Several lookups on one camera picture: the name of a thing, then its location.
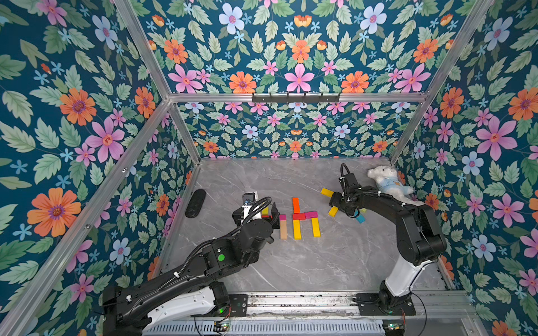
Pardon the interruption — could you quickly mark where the natural wood block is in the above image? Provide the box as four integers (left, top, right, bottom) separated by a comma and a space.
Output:
280, 220, 287, 240

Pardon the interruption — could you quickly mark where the white vented strip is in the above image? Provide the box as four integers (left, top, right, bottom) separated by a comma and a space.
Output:
143, 319, 385, 335

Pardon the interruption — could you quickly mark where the white teddy bear plush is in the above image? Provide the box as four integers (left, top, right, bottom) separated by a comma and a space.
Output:
367, 165, 425, 206

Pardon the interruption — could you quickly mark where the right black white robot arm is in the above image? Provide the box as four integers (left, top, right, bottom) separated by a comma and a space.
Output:
329, 165, 447, 314

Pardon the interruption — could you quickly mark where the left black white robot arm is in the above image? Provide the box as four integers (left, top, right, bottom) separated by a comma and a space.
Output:
102, 193, 280, 335

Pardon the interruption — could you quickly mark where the metal hook rail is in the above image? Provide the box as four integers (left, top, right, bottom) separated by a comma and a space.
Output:
251, 92, 340, 104

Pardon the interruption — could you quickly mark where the black oval remote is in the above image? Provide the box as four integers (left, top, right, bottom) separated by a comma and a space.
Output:
185, 189, 207, 218

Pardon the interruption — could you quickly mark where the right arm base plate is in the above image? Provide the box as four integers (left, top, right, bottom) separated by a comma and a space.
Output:
353, 292, 416, 316

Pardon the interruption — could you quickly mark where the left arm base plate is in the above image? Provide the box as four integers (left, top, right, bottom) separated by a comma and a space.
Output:
223, 293, 249, 317

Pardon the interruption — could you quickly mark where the yellow block at pile top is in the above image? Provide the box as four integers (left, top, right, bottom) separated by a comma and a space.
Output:
321, 188, 334, 197

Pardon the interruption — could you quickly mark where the orange block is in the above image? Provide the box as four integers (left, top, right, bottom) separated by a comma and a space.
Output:
292, 197, 301, 214

